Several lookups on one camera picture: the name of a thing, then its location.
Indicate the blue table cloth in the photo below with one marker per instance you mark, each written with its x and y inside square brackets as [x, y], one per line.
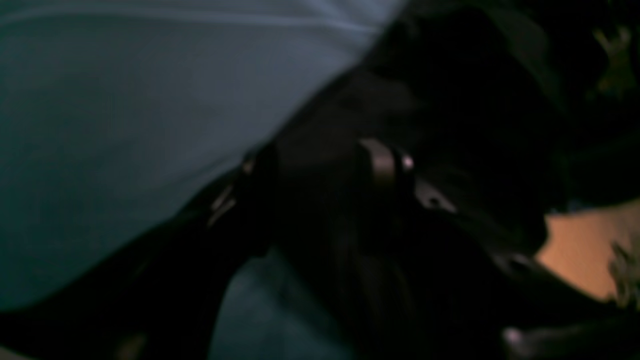
[115, 113]

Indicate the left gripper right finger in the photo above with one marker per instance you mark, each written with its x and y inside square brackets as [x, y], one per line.
[494, 276]

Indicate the black T-shirt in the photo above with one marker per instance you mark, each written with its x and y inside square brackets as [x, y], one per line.
[544, 91]

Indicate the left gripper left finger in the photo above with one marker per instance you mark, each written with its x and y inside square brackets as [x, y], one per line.
[158, 297]

